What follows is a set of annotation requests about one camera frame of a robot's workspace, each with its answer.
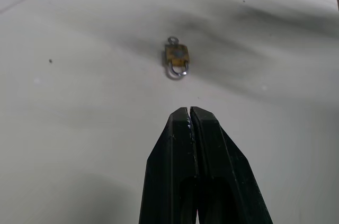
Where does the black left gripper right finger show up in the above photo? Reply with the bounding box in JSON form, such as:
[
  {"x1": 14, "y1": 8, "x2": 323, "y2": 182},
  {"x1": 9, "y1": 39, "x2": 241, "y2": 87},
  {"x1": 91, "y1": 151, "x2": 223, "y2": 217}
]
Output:
[{"x1": 189, "y1": 106, "x2": 274, "y2": 224}]

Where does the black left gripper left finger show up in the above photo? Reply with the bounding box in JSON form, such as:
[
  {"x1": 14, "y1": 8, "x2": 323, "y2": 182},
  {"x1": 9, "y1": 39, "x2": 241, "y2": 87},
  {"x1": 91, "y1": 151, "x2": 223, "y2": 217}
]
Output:
[{"x1": 138, "y1": 106, "x2": 200, "y2": 224}]

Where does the small brass padlock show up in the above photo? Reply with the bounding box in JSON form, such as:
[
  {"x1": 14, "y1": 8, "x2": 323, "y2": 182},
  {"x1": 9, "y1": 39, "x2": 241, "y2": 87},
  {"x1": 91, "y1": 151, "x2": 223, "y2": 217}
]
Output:
[{"x1": 164, "y1": 44, "x2": 192, "y2": 80}]

